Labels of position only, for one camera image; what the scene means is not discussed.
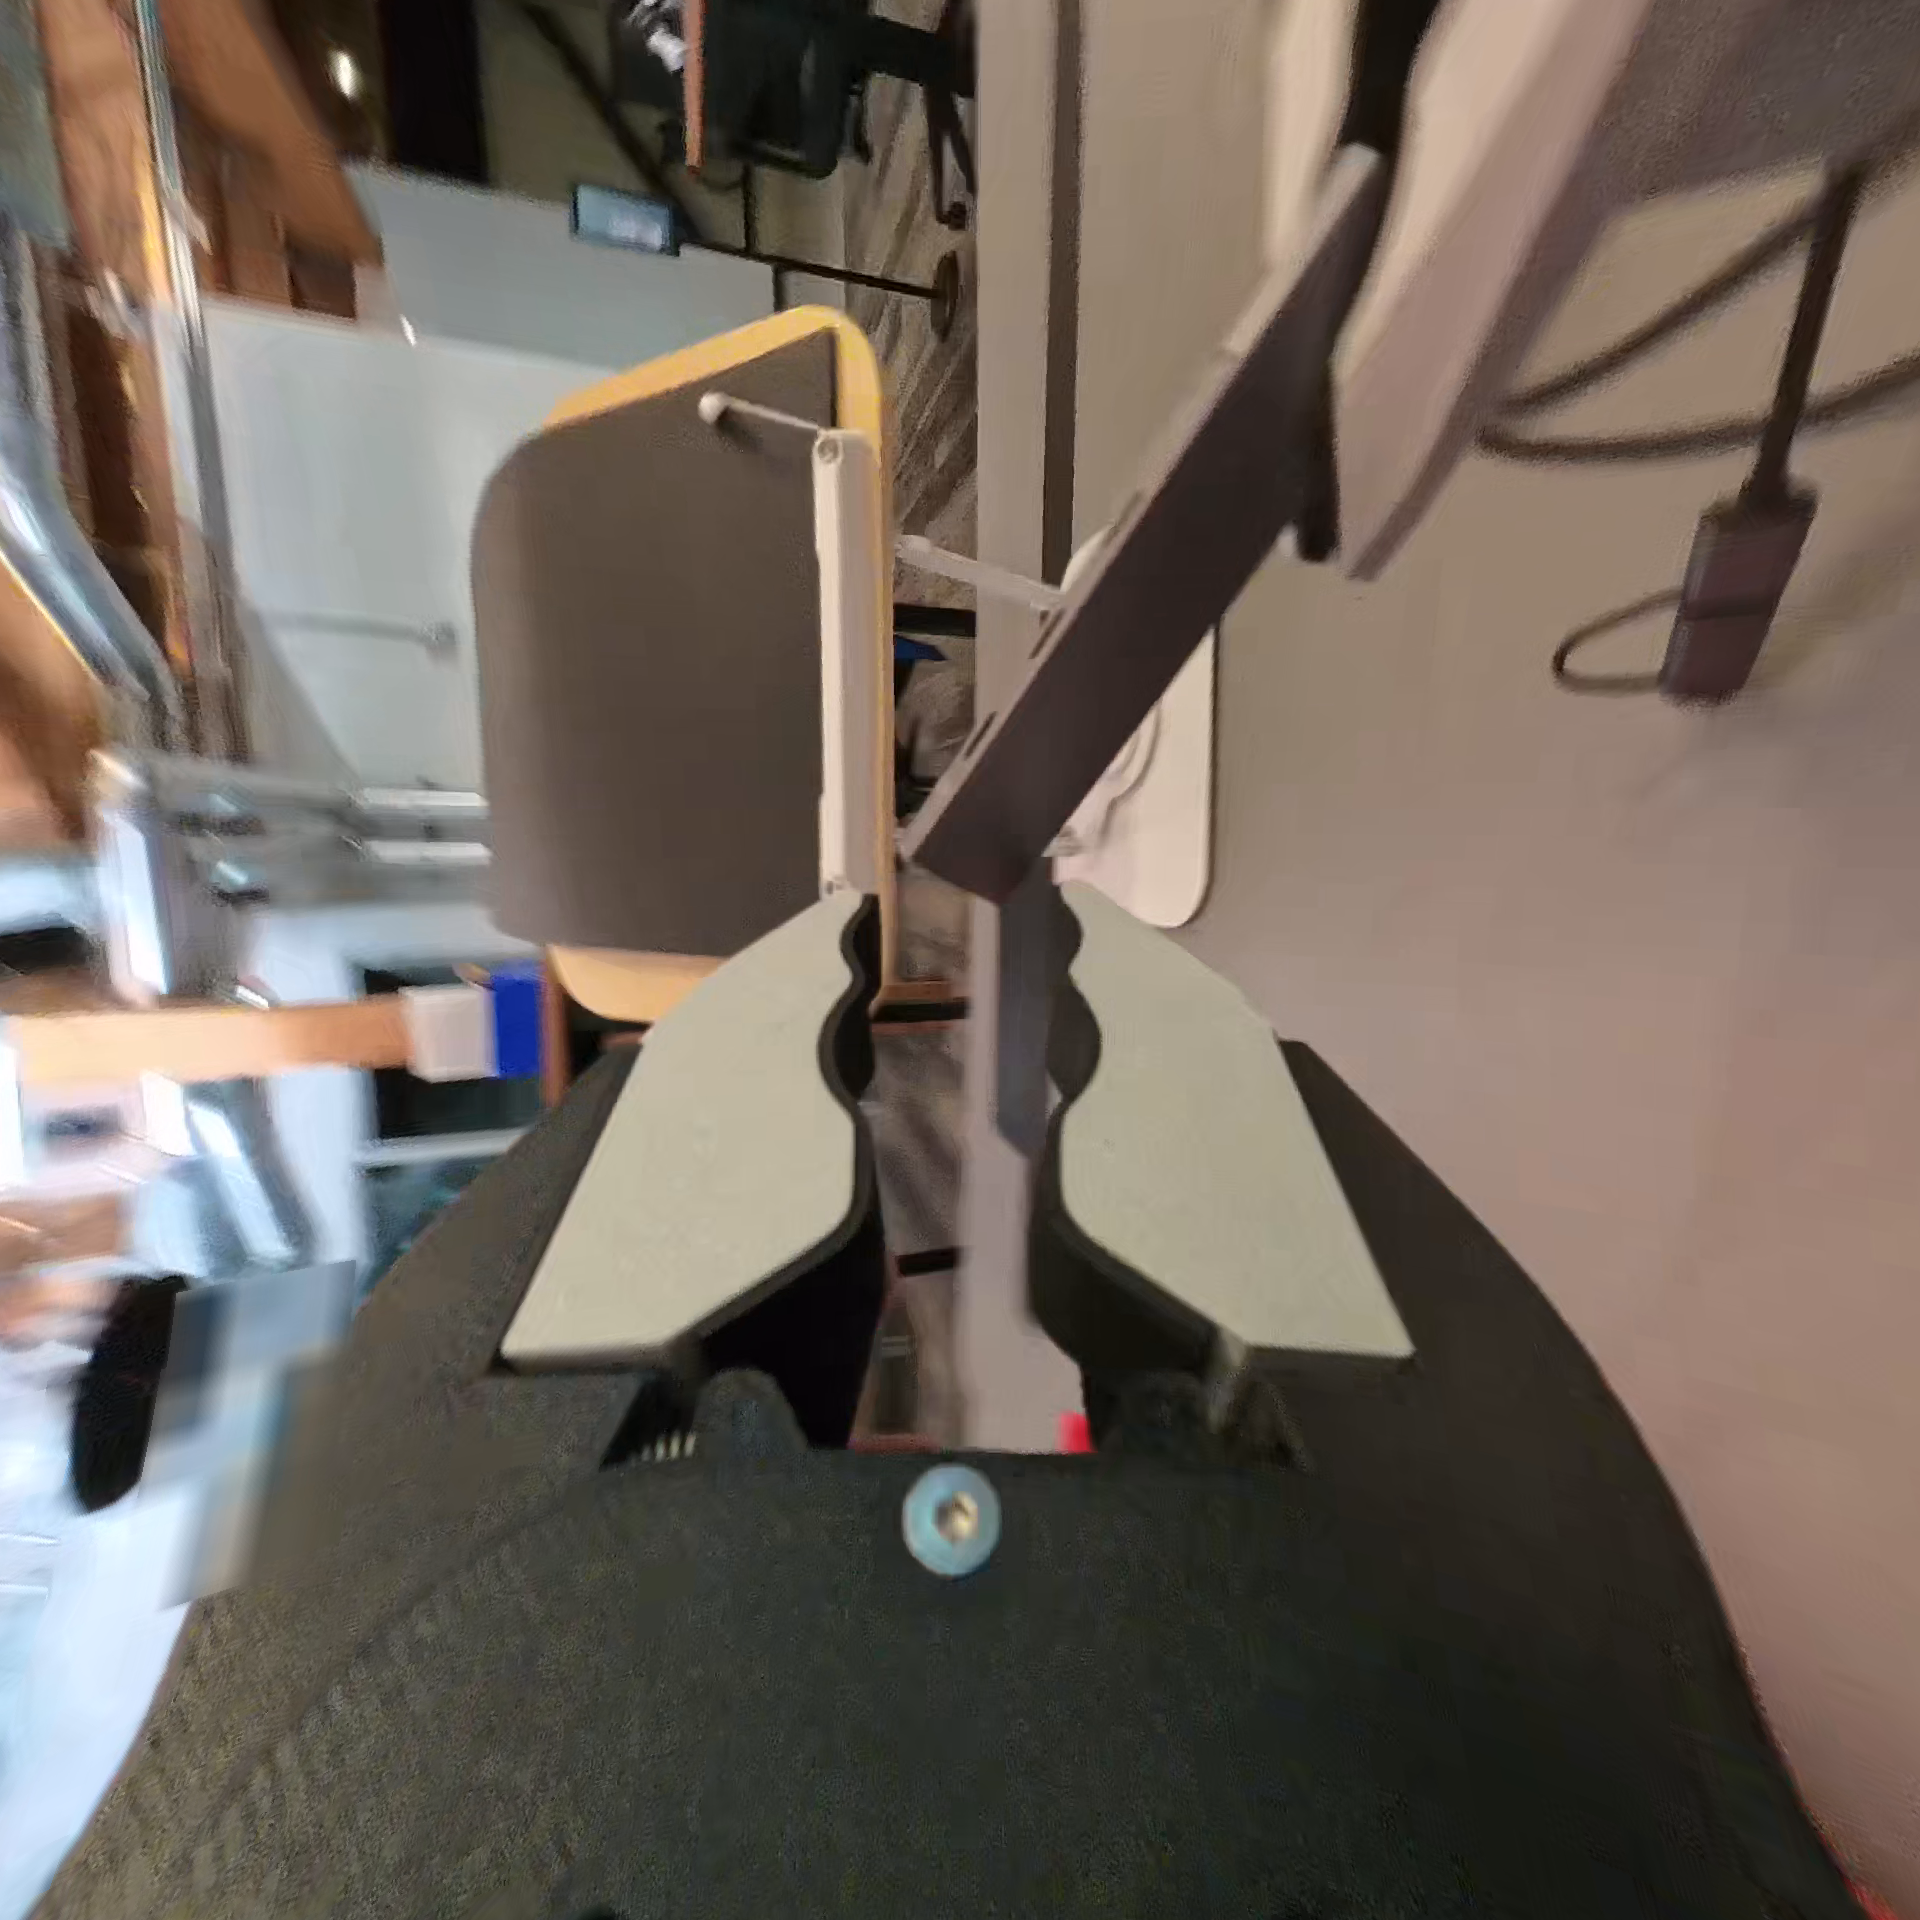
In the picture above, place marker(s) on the white tablet stand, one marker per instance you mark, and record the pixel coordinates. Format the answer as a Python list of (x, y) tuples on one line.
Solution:
[(649, 690)]

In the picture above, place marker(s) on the blue box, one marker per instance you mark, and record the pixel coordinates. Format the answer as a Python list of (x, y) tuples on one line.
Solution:
[(515, 1013)]

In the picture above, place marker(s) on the wooden topped desk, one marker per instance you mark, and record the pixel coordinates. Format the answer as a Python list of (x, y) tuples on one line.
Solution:
[(210, 1045)]

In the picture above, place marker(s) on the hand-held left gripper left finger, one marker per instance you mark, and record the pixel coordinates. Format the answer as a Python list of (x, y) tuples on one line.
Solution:
[(689, 1200)]

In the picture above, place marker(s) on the white storage box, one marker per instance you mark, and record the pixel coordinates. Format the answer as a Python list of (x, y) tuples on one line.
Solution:
[(448, 1030)]

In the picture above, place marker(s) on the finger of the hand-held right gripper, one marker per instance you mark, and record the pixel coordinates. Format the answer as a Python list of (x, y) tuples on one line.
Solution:
[(1314, 124), (1499, 244)]

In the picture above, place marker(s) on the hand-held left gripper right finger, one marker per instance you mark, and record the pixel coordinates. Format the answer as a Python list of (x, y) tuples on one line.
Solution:
[(1218, 1184)]

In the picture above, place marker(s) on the grey usb hub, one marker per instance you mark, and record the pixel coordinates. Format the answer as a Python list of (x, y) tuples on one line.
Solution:
[(1153, 571)]

